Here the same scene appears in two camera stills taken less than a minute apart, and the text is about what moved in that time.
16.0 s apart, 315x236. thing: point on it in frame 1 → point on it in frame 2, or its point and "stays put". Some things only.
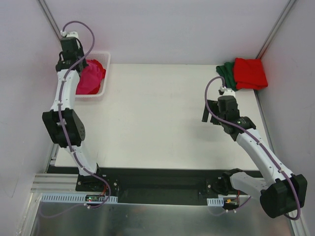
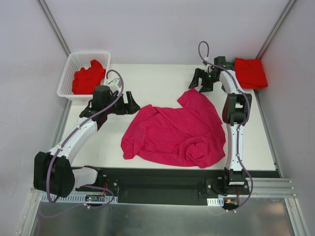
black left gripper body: x=80 y=64 → x=122 y=106
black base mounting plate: x=152 y=185 stays put
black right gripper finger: x=215 y=121 → x=207 y=85
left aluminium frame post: x=44 y=7 stays put
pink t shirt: x=90 y=78 → x=188 y=134
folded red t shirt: x=249 y=73 stays put
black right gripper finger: x=205 y=114 → x=198 y=73
